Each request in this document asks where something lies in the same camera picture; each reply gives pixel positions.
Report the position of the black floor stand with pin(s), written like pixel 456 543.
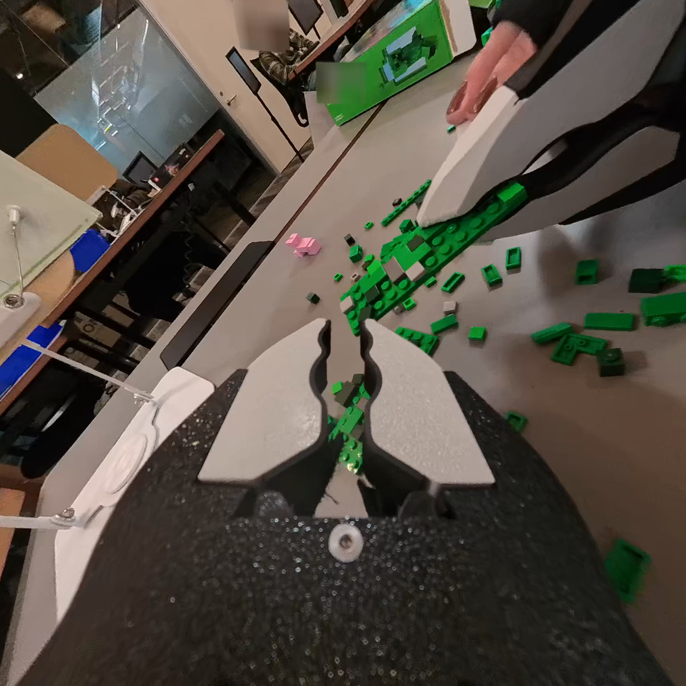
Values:
pixel 244 67

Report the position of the pink brick pig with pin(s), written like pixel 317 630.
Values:
pixel 303 245

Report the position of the black monitor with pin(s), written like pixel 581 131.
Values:
pixel 305 13

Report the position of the tan rounded desk divider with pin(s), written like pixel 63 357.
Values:
pixel 69 161

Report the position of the blue storage bin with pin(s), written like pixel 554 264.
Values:
pixel 91 252

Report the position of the long narrow green brick strip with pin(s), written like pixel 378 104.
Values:
pixel 407 202

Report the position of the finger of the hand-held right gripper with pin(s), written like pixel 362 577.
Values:
pixel 632 161
pixel 482 161

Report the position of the person's right hand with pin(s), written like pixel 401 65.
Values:
pixel 493 69

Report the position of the white overhead stand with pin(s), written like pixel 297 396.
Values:
pixel 177 391

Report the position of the frosted glass panel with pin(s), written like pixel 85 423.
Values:
pixel 43 214

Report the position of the green toy set box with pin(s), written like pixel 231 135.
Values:
pixel 407 59

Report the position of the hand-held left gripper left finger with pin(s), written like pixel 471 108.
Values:
pixel 268 418

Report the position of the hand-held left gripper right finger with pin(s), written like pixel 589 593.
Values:
pixel 423 429

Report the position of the green brick plate assembly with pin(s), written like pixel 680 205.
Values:
pixel 445 241

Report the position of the scattered small loose bricks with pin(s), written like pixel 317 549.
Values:
pixel 608 321

